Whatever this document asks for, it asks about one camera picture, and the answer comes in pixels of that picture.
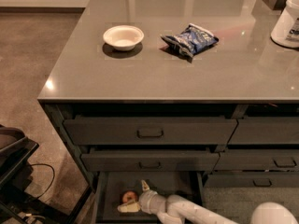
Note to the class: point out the top left drawer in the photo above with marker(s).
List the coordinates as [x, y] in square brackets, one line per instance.
[150, 130]

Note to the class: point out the grey counter cabinet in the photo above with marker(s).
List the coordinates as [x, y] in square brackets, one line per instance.
[244, 75]

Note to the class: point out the red apple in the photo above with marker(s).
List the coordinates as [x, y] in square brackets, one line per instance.
[129, 196]

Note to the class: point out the bottom right drawer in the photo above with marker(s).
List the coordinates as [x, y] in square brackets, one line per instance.
[253, 180]

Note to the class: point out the black cart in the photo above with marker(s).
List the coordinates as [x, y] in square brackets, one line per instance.
[15, 150]

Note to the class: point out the white wipes canister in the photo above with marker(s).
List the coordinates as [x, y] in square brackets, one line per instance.
[286, 30]

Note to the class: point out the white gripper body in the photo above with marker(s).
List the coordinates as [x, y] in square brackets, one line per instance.
[146, 200]

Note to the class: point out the open bottom left drawer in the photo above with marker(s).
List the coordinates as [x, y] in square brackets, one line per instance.
[112, 186]

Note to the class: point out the middle right drawer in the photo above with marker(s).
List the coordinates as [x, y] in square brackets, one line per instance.
[258, 160]

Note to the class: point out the blue chip bag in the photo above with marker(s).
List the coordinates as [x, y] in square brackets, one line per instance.
[193, 40]

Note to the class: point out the middle left drawer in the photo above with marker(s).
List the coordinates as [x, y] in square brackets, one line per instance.
[150, 160]

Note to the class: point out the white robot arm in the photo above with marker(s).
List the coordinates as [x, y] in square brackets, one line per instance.
[175, 209]

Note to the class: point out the top right drawer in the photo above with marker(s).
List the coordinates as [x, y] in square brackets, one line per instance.
[266, 131]

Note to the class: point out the white paper bowl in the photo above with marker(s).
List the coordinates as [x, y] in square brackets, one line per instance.
[123, 37]

